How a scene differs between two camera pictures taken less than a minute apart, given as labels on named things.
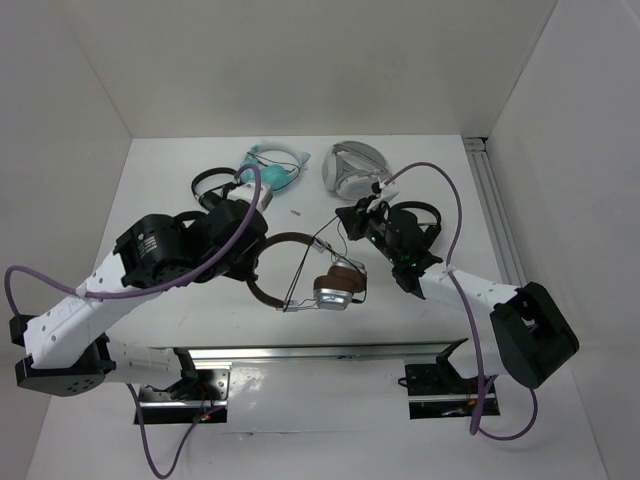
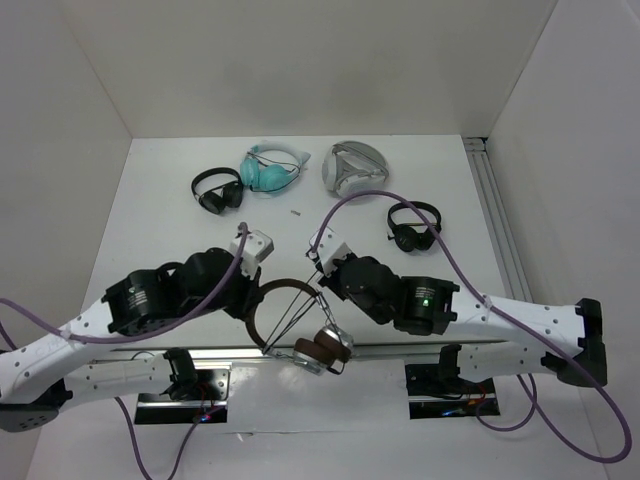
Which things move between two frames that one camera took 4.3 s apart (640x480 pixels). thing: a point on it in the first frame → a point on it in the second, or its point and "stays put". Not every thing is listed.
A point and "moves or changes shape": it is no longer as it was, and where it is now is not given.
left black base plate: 203,398 stays put
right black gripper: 355,217 → 331,280
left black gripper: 246,271 → 250,286
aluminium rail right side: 480,160 stays put
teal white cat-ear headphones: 279,163 stays put
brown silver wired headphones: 334,287 moves or changes shape
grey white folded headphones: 352,168 stays put
